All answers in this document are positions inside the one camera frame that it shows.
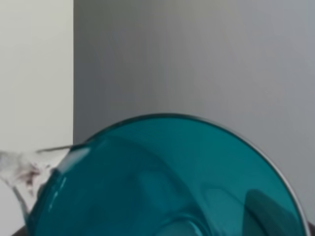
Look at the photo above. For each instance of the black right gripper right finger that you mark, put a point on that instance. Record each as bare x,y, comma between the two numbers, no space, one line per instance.
312,228

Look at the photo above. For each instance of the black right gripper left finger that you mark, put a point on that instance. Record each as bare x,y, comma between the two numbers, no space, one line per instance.
21,232

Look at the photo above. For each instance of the teal translucent plastic cup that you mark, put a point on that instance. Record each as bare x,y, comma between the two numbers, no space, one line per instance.
166,175

